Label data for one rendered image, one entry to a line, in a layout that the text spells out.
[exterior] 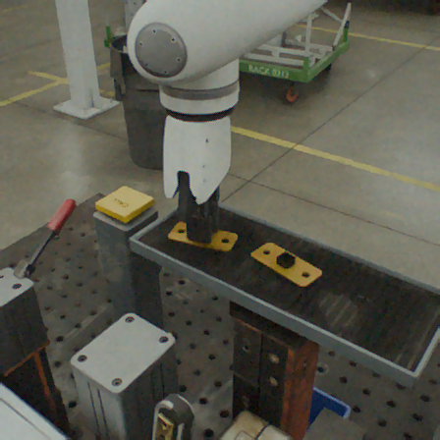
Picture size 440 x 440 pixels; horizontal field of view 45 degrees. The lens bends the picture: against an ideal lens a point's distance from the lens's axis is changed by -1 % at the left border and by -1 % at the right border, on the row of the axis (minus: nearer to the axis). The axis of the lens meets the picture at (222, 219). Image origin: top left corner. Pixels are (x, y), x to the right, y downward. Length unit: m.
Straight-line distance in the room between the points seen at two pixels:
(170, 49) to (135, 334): 0.33
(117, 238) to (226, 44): 0.39
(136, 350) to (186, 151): 0.23
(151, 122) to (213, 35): 2.67
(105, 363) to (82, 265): 0.83
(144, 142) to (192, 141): 2.63
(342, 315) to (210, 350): 0.61
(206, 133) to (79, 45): 3.49
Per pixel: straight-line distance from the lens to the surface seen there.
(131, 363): 0.60
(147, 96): 3.04
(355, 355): 0.55
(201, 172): 0.57
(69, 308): 1.29
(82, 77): 4.08
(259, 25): 0.44
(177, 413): 0.56
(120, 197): 0.77
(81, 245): 1.48
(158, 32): 0.46
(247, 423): 0.58
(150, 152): 3.21
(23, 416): 0.73
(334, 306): 0.59
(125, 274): 0.79
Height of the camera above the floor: 1.56
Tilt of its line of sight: 34 degrees down
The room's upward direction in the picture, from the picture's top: straight up
